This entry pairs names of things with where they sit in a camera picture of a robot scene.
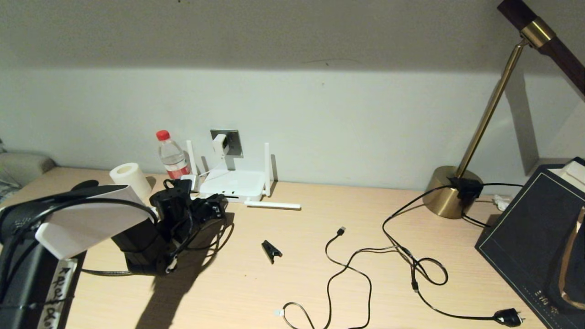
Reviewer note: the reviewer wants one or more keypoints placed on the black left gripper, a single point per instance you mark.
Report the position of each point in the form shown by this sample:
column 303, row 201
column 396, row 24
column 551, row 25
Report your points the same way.
column 205, row 211

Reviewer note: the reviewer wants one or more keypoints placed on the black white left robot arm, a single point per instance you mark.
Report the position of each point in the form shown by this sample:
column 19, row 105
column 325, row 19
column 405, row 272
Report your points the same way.
column 87, row 224

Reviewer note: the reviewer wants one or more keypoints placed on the white router with antennas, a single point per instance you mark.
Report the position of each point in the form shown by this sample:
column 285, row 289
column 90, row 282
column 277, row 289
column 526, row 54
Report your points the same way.
column 235, row 185

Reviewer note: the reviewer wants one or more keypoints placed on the clear water bottle red cap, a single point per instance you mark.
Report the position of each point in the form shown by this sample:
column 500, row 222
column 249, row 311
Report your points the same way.
column 172, row 155

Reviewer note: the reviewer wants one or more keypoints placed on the small black clip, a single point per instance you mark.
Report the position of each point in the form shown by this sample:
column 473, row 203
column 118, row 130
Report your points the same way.
column 272, row 250

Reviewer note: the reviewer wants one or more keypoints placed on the white paper roll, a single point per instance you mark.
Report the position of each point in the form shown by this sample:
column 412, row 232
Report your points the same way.
column 130, row 178

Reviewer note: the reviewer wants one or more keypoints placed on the white handwritten label tape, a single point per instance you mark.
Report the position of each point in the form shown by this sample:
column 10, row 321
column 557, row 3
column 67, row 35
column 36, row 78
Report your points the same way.
column 59, row 292

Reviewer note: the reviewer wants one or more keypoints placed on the grey cushion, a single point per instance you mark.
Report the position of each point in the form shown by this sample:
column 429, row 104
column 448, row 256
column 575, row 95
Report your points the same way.
column 25, row 165

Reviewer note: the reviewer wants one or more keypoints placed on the patterned cloth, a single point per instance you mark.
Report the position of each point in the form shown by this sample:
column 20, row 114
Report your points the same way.
column 8, row 189

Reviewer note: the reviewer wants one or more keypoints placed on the brass desk lamp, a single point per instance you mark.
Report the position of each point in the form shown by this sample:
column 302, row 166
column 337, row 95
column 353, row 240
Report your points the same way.
column 450, row 196

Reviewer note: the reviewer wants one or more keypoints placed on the white box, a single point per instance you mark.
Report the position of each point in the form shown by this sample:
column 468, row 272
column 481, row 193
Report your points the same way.
column 573, row 176

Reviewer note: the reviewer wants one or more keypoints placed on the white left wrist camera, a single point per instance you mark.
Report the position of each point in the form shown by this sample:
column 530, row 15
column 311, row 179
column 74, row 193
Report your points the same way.
column 191, row 183

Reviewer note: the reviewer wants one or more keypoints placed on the grey wall socket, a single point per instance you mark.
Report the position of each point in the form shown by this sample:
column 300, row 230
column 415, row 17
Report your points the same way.
column 235, row 142

